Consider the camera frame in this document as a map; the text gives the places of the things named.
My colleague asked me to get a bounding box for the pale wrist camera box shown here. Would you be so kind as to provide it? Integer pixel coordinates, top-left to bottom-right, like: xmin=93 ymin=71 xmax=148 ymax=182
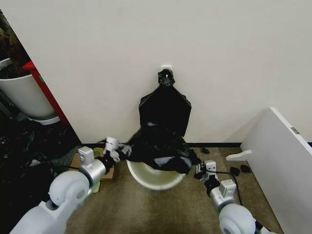
xmin=104 ymin=136 xmax=120 ymax=153
xmin=205 ymin=160 xmax=217 ymax=175

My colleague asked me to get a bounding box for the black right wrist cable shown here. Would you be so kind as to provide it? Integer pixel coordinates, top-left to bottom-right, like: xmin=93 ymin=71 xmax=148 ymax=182
xmin=214 ymin=171 xmax=244 ymax=206

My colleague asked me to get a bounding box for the white plant pot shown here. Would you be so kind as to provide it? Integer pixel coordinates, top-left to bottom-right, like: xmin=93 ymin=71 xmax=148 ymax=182
xmin=0 ymin=58 xmax=56 ymax=120

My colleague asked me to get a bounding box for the black baseboard strip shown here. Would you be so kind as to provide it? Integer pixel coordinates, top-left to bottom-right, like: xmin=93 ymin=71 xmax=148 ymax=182
xmin=82 ymin=140 xmax=242 ymax=149

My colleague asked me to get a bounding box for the black garbage bag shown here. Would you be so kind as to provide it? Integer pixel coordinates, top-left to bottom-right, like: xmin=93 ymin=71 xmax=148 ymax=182
xmin=126 ymin=122 xmax=202 ymax=175

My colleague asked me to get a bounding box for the white leaning board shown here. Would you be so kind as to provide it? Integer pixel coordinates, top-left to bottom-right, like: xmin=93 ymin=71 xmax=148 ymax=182
xmin=239 ymin=107 xmax=312 ymax=234

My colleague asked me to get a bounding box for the crumpled black plastic heap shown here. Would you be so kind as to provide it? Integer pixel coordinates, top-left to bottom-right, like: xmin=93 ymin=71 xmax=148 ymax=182
xmin=0 ymin=125 xmax=82 ymax=220

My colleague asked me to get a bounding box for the dark potted plant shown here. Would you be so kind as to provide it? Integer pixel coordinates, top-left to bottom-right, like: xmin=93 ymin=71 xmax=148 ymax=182
xmin=0 ymin=9 xmax=31 ymax=79

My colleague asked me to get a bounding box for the white round trash bin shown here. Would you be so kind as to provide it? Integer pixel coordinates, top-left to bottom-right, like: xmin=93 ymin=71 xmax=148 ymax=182
xmin=126 ymin=157 xmax=186 ymax=191

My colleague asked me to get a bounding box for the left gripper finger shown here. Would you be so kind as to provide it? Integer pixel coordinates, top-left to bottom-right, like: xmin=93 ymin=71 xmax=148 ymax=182
xmin=117 ymin=143 xmax=134 ymax=155
xmin=109 ymin=150 xmax=121 ymax=163

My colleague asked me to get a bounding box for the red cabinet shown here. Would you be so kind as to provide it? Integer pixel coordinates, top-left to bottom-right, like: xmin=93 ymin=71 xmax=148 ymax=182
xmin=22 ymin=60 xmax=72 ymax=127

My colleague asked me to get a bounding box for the white pot saucer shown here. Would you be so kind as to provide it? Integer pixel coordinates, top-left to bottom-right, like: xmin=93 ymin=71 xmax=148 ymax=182
xmin=26 ymin=114 xmax=61 ymax=126

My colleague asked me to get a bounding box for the flat brown cardboard piece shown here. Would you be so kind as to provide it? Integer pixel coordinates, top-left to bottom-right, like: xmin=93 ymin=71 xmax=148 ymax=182
xmin=70 ymin=151 xmax=118 ymax=182

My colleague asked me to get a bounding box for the hanging black bag bundle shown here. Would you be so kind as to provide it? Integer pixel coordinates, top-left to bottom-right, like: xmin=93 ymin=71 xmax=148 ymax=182
xmin=138 ymin=69 xmax=192 ymax=137

